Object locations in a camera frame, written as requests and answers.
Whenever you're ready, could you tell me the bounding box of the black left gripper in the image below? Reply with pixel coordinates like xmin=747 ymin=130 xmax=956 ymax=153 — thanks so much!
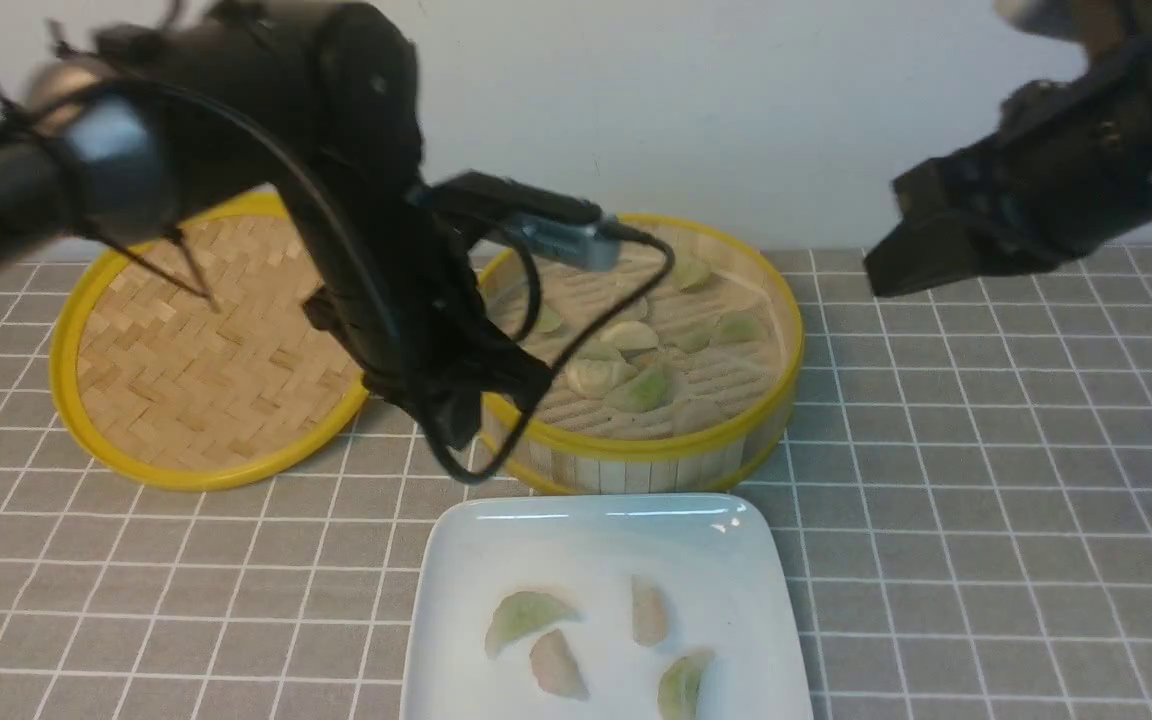
xmin=303 ymin=286 xmax=554 ymax=450

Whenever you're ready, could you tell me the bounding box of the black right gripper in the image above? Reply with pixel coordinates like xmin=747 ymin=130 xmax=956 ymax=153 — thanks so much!
xmin=864 ymin=40 xmax=1152 ymax=300

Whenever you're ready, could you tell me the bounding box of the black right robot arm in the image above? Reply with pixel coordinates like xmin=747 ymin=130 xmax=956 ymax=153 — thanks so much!
xmin=863 ymin=1 xmax=1152 ymax=300

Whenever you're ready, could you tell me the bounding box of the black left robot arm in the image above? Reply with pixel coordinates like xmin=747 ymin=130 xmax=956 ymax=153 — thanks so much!
xmin=0 ymin=1 xmax=602 ymax=457

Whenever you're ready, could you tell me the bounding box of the green dumpling on plate left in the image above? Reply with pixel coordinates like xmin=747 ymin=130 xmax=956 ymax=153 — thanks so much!
xmin=484 ymin=591 xmax=582 ymax=660

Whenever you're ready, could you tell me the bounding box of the green dumpling on plate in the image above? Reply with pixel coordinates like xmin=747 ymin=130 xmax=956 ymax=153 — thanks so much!
xmin=484 ymin=591 xmax=582 ymax=660
xmin=657 ymin=650 xmax=717 ymax=720

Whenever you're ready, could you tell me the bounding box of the pale dumpling on plate bottom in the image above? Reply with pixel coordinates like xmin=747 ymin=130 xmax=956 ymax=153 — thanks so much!
xmin=529 ymin=629 xmax=589 ymax=702

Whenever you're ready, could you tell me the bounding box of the pale dumpling on plate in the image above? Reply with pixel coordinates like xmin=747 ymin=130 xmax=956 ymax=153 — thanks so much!
xmin=529 ymin=629 xmax=589 ymax=702
xmin=630 ymin=574 xmax=669 ymax=647

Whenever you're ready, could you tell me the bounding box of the pale dumpling on plate right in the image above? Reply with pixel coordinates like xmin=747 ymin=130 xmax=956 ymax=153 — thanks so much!
xmin=630 ymin=574 xmax=669 ymax=647

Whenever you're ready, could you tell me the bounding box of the white square plate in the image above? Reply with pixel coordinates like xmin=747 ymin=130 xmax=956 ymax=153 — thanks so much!
xmin=399 ymin=495 xmax=814 ymax=719

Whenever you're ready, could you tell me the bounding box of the green dumpling on plate bottom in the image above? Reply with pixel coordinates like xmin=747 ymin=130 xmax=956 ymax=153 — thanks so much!
xmin=657 ymin=650 xmax=717 ymax=720

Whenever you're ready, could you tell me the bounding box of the white dumpling in steamer centre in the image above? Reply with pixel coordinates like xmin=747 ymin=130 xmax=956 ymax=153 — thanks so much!
xmin=564 ymin=357 xmax=639 ymax=397

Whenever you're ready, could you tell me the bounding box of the white dumpling in steamer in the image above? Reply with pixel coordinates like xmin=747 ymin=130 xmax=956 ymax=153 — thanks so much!
xmin=599 ymin=320 xmax=660 ymax=354
xmin=564 ymin=357 xmax=639 ymax=397

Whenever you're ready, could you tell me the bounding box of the white dumpling in steamer middle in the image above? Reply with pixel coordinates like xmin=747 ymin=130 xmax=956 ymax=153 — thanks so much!
xmin=599 ymin=320 xmax=660 ymax=354

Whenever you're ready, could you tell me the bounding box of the green dumpling in steamer right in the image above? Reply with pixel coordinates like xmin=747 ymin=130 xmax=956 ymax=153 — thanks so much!
xmin=708 ymin=310 xmax=768 ymax=347

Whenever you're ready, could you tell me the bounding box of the green dumpling in steamer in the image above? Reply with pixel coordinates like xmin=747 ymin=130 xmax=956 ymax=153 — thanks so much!
xmin=669 ymin=253 xmax=712 ymax=293
xmin=708 ymin=310 xmax=768 ymax=347
xmin=604 ymin=363 xmax=673 ymax=414

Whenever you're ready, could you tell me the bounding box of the green dumpling in steamer front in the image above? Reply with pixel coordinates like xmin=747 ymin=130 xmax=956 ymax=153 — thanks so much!
xmin=604 ymin=363 xmax=673 ymax=414

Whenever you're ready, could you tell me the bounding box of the green dumpling in steamer back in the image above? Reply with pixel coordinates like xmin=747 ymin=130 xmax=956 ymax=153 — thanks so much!
xmin=669 ymin=253 xmax=712 ymax=293

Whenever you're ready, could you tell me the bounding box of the yellow-rimmed bamboo steamer basket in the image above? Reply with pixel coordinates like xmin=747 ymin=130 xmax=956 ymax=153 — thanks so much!
xmin=507 ymin=214 xmax=805 ymax=495

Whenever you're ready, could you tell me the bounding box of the grey checked tablecloth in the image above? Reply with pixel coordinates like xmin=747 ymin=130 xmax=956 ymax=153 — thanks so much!
xmin=0 ymin=247 xmax=1152 ymax=719

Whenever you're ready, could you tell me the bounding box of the yellow-rimmed bamboo steamer lid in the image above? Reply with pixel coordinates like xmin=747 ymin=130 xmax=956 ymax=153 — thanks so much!
xmin=50 ymin=192 xmax=367 ymax=492

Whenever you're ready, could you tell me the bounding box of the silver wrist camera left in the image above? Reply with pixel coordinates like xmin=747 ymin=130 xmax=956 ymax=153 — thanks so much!
xmin=426 ymin=172 xmax=626 ymax=273

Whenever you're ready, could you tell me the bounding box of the black camera cable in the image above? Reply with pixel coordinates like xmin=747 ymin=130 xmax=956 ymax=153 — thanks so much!
xmin=36 ymin=75 xmax=677 ymax=486

